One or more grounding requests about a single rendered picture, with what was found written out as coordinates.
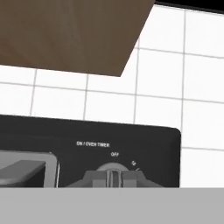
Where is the brown wooden wall cupboard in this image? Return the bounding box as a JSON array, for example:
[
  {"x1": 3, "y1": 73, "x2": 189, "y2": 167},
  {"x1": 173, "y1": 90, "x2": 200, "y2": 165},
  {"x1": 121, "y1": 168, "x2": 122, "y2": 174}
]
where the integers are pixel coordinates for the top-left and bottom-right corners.
[{"x1": 0, "y1": 0, "x2": 157, "y2": 78}]

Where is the grey-framed toaster oven door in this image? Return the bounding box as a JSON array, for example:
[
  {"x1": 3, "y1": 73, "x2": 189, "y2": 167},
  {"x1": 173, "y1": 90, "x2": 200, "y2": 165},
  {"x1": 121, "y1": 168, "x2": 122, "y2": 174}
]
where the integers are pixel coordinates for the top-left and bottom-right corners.
[{"x1": 0, "y1": 150, "x2": 61, "y2": 189}]

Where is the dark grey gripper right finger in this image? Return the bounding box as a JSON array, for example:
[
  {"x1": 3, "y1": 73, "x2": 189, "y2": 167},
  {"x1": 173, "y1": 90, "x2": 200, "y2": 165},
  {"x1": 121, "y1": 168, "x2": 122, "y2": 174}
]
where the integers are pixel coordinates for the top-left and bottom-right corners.
[{"x1": 120, "y1": 170, "x2": 164, "y2": 189}]

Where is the black toaster oven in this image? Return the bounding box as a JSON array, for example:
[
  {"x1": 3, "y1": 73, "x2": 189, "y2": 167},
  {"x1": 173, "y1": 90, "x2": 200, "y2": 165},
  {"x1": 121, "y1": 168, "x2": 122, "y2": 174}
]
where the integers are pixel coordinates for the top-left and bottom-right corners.
[{"x1": 0, "y1": 114, "x2": 182, "y2": 189}]

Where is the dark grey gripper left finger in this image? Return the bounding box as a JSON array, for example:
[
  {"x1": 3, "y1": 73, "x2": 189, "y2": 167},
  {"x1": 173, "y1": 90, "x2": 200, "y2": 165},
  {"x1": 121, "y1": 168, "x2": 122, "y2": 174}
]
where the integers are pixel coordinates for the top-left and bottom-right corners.
[{"x1": 66, "y1": 170, "x2": 111, "y2": 189}]

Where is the grey toaster oven timer knob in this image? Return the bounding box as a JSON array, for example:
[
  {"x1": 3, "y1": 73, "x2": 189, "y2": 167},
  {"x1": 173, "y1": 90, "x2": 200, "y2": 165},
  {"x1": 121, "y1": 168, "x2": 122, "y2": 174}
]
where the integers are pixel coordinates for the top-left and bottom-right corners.
[{"x1": 95, "y1": 162, "x2": 136, "y2": 189}]

